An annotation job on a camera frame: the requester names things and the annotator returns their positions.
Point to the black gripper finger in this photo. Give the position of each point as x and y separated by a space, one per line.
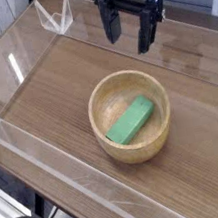
147 30
110 20

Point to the brown wooden bowl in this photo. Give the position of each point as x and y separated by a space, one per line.
112 96

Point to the green rectangular block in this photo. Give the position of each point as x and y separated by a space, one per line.
131 121

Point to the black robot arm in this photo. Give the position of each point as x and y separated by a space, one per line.
150 12

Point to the clear acrylic corner bracket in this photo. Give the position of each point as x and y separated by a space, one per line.
58 23

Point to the clear acrylic enclosure wall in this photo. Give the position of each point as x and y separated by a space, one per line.
46 140

